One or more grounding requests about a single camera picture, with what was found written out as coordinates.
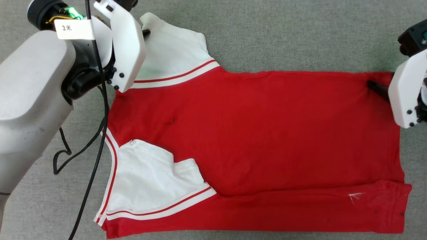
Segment red and white jersey shirt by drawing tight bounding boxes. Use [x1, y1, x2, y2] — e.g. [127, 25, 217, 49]
[93, 13, 413, 240]

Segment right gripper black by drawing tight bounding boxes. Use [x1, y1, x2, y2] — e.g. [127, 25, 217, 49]
[367, 75, 427, 124]

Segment left gripper white camera mount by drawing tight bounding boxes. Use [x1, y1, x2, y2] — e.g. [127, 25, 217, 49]
[94, 0, 147, 93]

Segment thick black cable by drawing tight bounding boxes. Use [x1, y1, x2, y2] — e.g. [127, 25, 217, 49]
[68, 0, 110, 240]

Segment thin black cable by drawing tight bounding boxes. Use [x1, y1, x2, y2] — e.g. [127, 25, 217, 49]
[53, 86, 110, 175]

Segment white cable label tag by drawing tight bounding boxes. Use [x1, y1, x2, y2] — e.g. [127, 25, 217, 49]
[54, 19, 96, 40]

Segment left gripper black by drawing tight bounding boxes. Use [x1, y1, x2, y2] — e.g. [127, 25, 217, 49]
[27, 0, 114, 64]

